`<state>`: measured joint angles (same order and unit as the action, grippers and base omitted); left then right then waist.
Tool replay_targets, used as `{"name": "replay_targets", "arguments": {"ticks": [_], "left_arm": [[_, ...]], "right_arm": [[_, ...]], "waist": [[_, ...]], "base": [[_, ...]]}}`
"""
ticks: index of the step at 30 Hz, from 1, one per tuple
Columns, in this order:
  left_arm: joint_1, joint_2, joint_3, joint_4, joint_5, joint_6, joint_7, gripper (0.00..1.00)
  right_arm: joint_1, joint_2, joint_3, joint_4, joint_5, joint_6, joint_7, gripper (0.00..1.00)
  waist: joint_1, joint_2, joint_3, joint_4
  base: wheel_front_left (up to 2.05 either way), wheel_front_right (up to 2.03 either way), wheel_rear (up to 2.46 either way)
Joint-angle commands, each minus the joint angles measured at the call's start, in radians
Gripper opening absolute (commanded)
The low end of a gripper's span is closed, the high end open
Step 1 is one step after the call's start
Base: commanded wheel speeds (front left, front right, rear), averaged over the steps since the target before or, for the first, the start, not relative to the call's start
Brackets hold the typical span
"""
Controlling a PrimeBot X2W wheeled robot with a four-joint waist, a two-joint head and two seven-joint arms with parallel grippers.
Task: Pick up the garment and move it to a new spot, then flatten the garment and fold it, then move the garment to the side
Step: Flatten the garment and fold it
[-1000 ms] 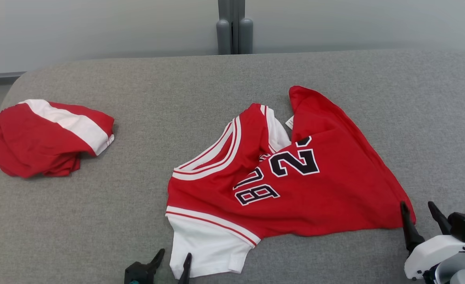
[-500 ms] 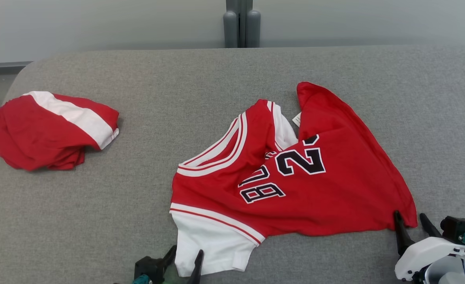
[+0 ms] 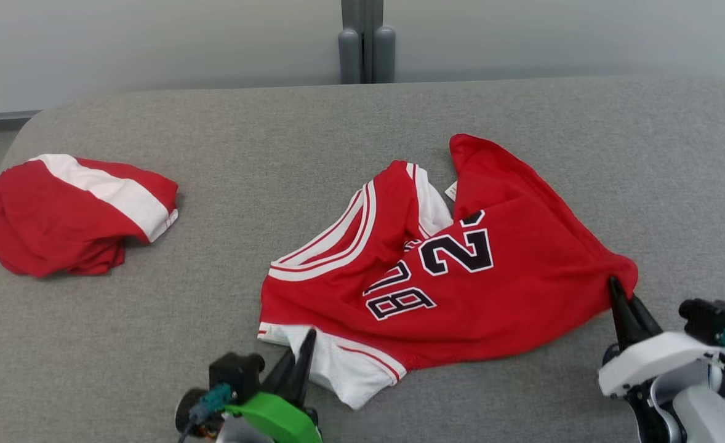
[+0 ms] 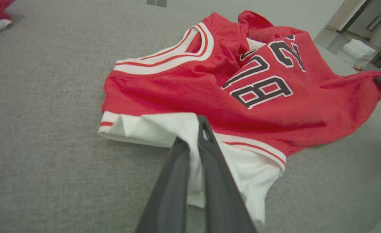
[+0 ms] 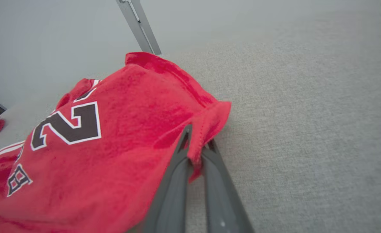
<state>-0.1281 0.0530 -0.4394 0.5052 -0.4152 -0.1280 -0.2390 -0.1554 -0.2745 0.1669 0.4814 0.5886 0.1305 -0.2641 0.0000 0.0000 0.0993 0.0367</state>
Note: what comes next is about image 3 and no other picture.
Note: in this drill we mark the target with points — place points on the right gripper black wrist camera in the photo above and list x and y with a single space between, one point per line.
710 320

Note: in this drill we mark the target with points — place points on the left gripper black wrist camera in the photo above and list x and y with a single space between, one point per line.
236 372

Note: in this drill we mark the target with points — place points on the gripper black wrist camera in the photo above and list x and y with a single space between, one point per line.
710 320
236 372

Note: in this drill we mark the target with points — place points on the grey partition post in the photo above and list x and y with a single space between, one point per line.
362 15

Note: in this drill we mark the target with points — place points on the red basketball jersey black numbers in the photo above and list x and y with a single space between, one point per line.
522 277

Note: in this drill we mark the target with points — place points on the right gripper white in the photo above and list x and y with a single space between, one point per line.
658 357

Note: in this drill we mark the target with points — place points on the grey round post cap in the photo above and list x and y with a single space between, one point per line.
384 55
349 58

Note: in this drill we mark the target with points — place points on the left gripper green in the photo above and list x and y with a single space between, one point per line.
282 421

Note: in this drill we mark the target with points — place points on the red shorts white side stripes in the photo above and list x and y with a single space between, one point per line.
42 221

